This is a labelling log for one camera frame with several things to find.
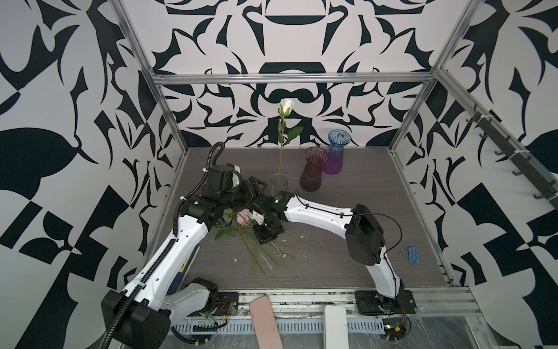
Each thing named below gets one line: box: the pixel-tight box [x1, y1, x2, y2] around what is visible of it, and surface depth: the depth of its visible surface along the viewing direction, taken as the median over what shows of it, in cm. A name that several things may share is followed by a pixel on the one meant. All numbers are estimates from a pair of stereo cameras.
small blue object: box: [407, 246, 420, 264], surface depth 86 cm
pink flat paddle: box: [249, 295, 285, 349], surface depth 69 cm
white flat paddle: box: [323, 304, 349, 349], surface depth 67 cm
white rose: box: [277, 98, 305, 186], surface depth 77 cm
